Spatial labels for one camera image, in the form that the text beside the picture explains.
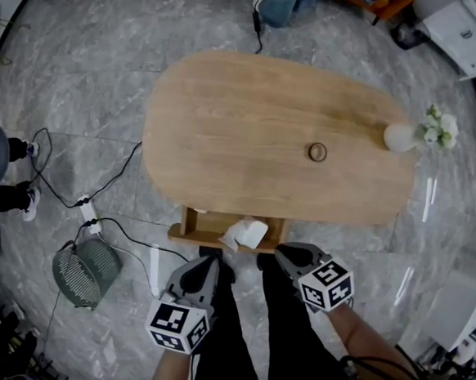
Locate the white tissue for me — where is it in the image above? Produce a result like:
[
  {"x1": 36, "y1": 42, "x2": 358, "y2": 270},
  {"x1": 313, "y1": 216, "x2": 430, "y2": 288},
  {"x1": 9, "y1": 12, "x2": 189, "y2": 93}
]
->
[{"x1": 216, "y1": 214, "x2": 270, "y2": 254}]

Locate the black cable with adapter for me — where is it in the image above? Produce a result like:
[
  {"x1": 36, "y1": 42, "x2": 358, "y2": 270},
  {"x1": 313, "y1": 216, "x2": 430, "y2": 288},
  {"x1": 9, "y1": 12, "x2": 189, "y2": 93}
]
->
[{"x1": 248, "y1": 0, "x2": 267, "y2": 56}]

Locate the wooden drawer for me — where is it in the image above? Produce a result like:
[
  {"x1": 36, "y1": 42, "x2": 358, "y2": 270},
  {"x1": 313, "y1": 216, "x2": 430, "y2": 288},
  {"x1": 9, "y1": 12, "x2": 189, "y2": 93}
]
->
[{"x1": 166, "y1": 203, "x2": 289, "y2": 256}]

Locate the person's shoe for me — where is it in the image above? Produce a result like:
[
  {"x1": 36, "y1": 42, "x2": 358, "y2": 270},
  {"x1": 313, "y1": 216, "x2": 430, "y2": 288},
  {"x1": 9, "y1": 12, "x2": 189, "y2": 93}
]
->
[
  {"x1": 254, "y1": 252, "x2": 283, "y2": 274},
  {"x1": 195, "y1": 245, "x2": 239, "y2": 287}
]

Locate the person's right shoe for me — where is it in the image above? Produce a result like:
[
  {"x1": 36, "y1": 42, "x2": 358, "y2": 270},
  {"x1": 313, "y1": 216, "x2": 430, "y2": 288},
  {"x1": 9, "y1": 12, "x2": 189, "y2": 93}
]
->
[{"x1": 254, "y1": 252, "x2": 283, "y2": 274}]

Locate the looped black cable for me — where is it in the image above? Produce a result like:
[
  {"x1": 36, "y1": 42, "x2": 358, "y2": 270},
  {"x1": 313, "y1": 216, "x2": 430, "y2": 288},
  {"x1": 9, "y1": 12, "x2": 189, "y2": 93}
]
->
[{"x1": 25, "y1": 127, "x2": 88, "y2": 211}]

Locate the black floor cable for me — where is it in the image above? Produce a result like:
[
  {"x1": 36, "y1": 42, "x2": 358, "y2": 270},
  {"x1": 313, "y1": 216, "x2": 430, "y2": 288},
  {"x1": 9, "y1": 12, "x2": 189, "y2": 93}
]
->
[{"x1": 70, "y1": 136, "x2": 143, "y2": 215}]

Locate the person's left leg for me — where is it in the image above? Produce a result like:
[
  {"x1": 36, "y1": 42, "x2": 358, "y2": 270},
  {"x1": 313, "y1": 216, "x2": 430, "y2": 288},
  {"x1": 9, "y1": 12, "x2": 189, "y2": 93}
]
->
[{"x1": 196, "y1": 272, "x2": 277, "y2": 380}]

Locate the small round wooden ring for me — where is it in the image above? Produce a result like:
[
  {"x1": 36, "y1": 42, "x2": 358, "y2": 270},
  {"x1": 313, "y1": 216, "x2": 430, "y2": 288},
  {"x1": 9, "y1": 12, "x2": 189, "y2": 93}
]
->
[{"x1": 307, "y1": 141, "x2": 330, "y2": 164}]

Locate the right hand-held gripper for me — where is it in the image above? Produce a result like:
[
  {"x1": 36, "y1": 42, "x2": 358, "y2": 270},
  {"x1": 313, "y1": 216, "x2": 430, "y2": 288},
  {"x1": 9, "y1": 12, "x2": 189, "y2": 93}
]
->
[{"x1": 270, "y1": 239, "x2": 359, "y2": 316}]

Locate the white power strip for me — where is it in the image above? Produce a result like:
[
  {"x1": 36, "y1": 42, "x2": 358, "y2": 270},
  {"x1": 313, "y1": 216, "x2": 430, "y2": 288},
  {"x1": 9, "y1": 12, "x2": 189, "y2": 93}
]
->
[{"x1": 76, "y1": 194, "x2": 106, "y2": 235}]

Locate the person's right leg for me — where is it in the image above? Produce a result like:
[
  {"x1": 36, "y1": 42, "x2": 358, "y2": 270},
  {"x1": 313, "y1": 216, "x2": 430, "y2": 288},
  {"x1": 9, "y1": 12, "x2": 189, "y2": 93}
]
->
[{"x1": 254, "y1": 266, "x2": 363, "y2": 380}]

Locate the white vanity cabinet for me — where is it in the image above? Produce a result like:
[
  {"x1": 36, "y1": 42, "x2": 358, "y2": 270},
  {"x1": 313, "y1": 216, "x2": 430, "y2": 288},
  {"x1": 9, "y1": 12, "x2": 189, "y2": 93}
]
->
[{"x1": 406, "y1": 0, "x2": 476, "y2": 82}]

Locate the person's leg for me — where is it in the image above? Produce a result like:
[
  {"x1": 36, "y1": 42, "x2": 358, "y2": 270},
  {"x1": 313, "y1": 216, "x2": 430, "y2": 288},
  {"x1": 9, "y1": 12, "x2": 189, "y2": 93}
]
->
[
  {"x1": 254, "y1": 266, "x2": 363, "y2": 380},
  {"x1": 196, "y1": 272, "x2": 277, "y2": 380}
]

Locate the person's right forearm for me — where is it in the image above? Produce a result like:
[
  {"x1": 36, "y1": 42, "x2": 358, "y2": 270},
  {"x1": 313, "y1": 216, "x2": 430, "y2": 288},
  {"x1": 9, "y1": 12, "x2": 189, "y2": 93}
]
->
[{"x1": 320, "y1": 301, "x2": 433, "y2": 380}]

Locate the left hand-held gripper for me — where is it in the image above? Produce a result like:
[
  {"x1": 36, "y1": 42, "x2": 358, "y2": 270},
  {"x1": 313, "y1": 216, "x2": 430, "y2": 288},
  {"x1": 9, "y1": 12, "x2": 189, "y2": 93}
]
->
[{"x1": 142, "y1": 251, "x2": 222, "y2": 356}]

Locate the person's left shoe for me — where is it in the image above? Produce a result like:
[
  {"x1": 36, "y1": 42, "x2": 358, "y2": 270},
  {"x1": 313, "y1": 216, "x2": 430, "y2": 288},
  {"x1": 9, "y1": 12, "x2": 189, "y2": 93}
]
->
[{"x1": 195, "y1": 245, "x2": 239, "y2": 287}]

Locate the wooden coffee table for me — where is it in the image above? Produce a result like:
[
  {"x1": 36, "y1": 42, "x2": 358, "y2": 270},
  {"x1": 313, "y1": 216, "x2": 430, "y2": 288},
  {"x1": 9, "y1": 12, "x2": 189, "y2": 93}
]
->
[{"x1": 137, "y1": 45, "x2": 425, "y2": 231}]

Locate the black waste bin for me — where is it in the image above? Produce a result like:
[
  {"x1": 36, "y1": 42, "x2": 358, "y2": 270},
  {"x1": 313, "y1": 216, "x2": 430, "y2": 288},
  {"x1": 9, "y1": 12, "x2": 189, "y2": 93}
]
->
[{"x1": 388, "y1": 20, "x2": 433, "y2": 53}]

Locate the wire basket stand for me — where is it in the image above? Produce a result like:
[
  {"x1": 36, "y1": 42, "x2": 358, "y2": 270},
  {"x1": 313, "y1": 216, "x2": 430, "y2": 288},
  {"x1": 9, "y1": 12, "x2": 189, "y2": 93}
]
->
[{"x1": 0, "y1": 0, "x2": 34, "y2": 69}]

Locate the person's left forearm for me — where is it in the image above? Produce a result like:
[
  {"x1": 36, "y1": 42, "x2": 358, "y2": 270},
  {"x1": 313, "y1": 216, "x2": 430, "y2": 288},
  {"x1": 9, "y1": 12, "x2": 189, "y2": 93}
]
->
[{"x1": 149, "y1": 344, "x2": 201, "y2": 380}]

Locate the white vase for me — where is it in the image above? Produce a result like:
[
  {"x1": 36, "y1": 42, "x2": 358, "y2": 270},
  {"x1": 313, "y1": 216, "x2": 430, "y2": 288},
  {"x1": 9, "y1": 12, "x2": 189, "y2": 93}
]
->
[{"x1": 382, "y1": 122, "x2": 420, "y2": 155}]

